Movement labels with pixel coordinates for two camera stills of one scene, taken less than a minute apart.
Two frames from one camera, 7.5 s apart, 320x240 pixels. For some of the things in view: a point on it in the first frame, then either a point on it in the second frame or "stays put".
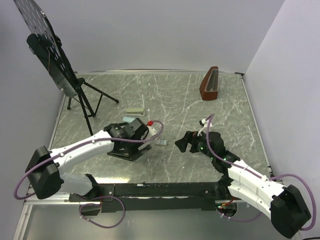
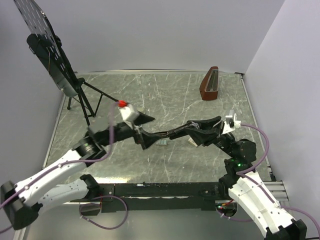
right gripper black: x=191 y=137 -> x=203 y=132
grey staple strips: x=161 y=142 stays put
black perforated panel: x=45 y=45 stays put
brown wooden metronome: x=209 y=86 stays put
